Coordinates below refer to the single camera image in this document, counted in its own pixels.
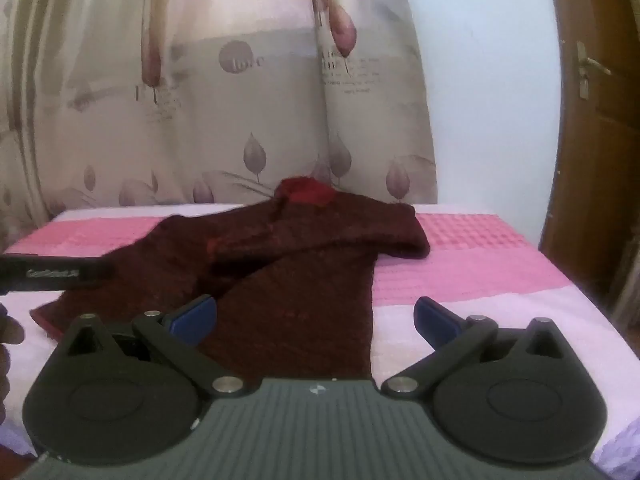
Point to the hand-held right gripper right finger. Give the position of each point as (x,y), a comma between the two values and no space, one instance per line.
(436,317)

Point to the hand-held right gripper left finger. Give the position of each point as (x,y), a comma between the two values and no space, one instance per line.
(192,316)

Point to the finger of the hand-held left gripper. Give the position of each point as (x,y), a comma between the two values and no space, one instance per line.
(55,274)

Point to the dark red knitted sweater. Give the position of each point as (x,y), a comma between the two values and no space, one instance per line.
(300,280)

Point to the person's left hand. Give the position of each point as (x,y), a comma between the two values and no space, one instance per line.
(9,332)

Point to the pink and white bed blanket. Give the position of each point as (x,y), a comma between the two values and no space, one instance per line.
(475,260)

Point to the brown wooden door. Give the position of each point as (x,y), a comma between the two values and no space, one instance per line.
(595,170)

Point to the beige leaf print curtain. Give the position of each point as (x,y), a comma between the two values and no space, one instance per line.
(370,110)
(200,85)

